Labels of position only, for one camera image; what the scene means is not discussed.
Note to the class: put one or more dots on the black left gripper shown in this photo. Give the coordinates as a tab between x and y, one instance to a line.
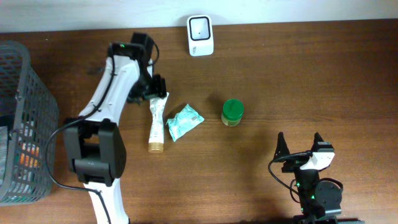
159	90

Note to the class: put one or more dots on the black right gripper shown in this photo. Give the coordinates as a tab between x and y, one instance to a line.
282	148

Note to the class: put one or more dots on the white tube gold cap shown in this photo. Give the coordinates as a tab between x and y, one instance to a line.
156	136

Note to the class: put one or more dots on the light green wipes packet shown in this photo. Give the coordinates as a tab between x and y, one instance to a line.
184	122

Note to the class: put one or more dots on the green lid jar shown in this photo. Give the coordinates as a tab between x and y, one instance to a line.
232	112

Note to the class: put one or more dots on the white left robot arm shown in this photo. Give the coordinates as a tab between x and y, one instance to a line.
95	149

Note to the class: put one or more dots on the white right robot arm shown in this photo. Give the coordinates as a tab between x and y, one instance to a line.
319	198

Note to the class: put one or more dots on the white barcode scanner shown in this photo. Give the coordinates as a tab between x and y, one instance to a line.
200	35

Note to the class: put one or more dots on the grey plastic basket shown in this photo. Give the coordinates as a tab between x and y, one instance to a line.
29	115

